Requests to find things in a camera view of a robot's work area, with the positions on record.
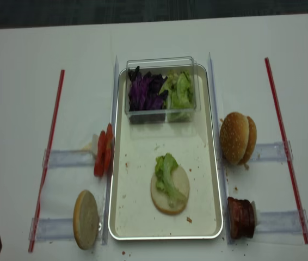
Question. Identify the white metal tray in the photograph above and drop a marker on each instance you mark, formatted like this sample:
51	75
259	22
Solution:
132	214

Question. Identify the clear slider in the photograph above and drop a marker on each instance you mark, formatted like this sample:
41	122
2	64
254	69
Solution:
51	229
278	151
67	158
291	221

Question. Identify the clear plastic salad box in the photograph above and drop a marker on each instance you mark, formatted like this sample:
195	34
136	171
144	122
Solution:
161	66

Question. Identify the upright bun slice left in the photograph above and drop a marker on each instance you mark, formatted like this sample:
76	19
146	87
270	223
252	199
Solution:
85	220

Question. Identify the upper left clear slider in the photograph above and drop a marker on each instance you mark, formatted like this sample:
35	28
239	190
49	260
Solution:
67	158

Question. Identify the lower left clear slider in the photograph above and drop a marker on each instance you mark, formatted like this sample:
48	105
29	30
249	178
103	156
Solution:
51	229

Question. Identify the bun bottom on tray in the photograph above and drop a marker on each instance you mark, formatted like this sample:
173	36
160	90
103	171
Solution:
161	199

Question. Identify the red rail strip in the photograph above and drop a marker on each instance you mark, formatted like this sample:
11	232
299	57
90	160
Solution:
299	205
44	171

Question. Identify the green lettuce leaf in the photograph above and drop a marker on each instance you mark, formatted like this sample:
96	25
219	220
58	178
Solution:
165	165

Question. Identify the white patty pusher block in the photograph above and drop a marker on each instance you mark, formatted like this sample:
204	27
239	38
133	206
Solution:
253	204

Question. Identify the left red rail strip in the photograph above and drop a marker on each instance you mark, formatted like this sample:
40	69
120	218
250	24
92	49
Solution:
44	171

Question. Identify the lower right clear slider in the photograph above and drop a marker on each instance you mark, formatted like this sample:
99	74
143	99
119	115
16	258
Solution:
291	221

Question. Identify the tomato slices stack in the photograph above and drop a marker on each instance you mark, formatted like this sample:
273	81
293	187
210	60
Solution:
104	151

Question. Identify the upper right clear slider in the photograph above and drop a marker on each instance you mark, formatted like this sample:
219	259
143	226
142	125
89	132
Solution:
278	151

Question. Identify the right red rail strip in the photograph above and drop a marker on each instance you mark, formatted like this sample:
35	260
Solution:
299	205

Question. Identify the white tomato pusher block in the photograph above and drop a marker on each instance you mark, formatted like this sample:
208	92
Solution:
94	145

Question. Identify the sesame bun tops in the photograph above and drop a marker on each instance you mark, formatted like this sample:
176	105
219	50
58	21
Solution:
238	136

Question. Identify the green lettuce in box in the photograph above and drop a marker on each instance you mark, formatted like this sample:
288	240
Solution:
180	96

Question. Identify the purple cabbage shreds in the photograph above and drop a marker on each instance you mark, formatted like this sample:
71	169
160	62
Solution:
145	91

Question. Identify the meat patties stack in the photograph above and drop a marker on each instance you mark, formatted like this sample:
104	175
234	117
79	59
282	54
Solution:
241	218

